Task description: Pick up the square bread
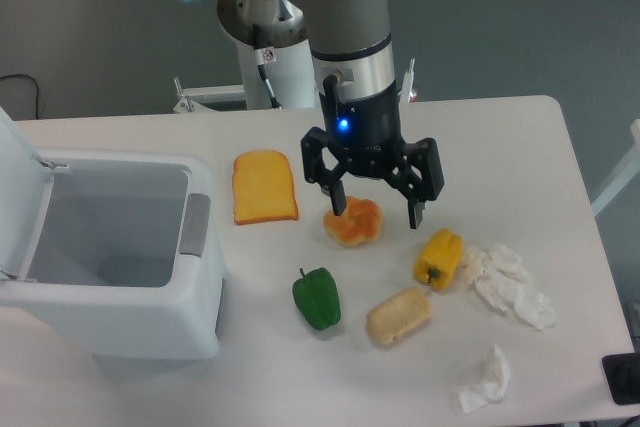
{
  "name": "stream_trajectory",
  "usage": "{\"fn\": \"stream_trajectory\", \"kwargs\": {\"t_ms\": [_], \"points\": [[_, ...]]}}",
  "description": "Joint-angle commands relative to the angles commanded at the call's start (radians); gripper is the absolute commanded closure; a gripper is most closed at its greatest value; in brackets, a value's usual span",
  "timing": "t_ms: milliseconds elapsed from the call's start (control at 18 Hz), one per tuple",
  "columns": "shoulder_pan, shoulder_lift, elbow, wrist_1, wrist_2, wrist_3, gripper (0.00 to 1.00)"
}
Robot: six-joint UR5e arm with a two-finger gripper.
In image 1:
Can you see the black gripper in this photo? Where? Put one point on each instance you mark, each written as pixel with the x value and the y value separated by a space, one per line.
pixel 362 137

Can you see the pale square bread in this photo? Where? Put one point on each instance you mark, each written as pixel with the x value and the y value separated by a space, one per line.
pixel 398 315

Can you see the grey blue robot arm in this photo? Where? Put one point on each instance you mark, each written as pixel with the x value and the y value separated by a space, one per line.
pixel 349 43

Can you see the round knotted bread roll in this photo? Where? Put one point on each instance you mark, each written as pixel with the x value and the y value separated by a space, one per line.
pixel 361 222

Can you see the yellow bell pepper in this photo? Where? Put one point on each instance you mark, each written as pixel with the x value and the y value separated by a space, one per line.
pixel 437 263

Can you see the orange toast slice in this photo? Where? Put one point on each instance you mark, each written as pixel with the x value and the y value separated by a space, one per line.
pixel 263 188

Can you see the green bell pepper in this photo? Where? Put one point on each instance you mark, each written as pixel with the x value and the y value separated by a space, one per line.
pixel 316 296

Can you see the large crumpled white tissue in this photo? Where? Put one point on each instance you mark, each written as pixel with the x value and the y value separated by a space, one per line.
pixel 499 277

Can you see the small crumpled white tissue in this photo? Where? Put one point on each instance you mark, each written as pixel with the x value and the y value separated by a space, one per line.
pixel 491 385

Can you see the white open trash bin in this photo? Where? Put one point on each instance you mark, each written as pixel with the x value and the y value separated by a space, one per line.
pixel 115 250

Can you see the black device at edge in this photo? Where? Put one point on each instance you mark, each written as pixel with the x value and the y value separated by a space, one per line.
pixel 622 376

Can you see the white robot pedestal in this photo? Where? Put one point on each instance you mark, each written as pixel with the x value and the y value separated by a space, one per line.
pixel 286 48

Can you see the white frame at right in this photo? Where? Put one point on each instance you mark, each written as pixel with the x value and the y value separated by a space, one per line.
pixel 625 170

